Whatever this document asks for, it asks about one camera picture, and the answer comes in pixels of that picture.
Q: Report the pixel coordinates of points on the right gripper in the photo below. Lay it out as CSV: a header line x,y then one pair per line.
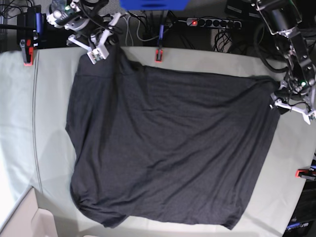
x,y
80,16

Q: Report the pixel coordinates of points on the black power strip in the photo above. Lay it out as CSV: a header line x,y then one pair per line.
x,y
214,23

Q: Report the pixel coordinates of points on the red black clamp left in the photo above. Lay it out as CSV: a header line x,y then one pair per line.
x,y
27,51

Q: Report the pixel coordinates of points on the red black clamp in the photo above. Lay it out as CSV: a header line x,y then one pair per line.
x,y
159,55
27,51
306,174

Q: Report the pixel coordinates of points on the light green table cloth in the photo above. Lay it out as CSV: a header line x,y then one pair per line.
x,y
36,151

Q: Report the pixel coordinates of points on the red black clamp middle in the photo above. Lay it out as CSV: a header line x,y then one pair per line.
x,y
159,55

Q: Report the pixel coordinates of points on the black t-shirt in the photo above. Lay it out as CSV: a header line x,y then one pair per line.
x,y
166,145

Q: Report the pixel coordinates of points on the blue plastic box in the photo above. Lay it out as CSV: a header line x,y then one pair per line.
x,y
153,4

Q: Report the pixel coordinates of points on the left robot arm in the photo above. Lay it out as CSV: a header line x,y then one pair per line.
x,y
281,19

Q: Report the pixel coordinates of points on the red black clamp right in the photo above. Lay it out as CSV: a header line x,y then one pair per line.
x,y
306,174

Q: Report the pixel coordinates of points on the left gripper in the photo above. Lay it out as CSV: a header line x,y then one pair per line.
x,y
293,91

